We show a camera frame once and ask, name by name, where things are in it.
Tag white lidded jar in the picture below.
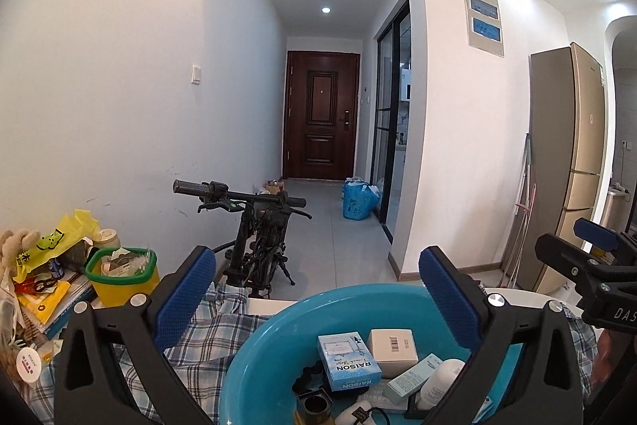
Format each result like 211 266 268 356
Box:
92 228 123 249

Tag red black scissors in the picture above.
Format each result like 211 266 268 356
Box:
17 273 59 297

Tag white plastic bottle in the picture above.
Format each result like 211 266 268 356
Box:
415 358 467 411

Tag pale green long box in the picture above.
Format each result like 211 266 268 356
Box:
385 353 444 406

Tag white bin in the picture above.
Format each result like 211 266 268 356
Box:
604 186 631 227

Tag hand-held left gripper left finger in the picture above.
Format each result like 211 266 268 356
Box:
57 246 225 425

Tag black framed glass door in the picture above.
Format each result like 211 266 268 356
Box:
371 0 415 237

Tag grey wall panel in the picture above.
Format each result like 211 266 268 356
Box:
462 0 506 58

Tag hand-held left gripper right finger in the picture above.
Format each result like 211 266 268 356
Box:
418 246 586 425

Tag white jar red label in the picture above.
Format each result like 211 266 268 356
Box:
15 348 47 386

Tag bundle of mop poles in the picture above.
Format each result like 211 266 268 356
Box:
502 133 539 290

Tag blue woven bag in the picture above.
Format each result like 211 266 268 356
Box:
342 177 382 222

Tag pale blue tissue packet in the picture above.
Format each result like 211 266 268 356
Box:
348 380 399 412

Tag black cosmetic container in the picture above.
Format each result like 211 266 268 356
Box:
297 390 333 425

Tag beige plush toy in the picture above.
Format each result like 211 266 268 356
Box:
0 228 43 267

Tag stack of books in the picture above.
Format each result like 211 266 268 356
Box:
15 270 96 342

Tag person's right hand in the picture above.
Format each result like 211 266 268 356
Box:
594 330 621 387

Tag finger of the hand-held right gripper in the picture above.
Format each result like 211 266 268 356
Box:
573 218 637 277
535 233 629 307

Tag yellow plastic bag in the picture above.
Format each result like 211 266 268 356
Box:
12 208 100 284

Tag yellow bucket green rim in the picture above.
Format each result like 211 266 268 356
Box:
84 247 160 309

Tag black scalloped ring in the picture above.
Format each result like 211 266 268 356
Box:
291 362 329 401

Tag white barcode box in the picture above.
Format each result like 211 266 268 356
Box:
368 328 419 366

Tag gold refrigerator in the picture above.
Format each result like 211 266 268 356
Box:
515 43 609 297

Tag black folding bicycle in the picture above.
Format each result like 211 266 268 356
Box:
173 178 313 299

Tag blue white carton box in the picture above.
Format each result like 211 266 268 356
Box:
317 333 383 394

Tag blue plastic basin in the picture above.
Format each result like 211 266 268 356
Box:
219 283 548 425

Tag brown front door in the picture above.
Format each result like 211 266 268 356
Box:
282 51 361 181

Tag blue plaid cloth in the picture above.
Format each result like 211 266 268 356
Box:
27 283 598 425

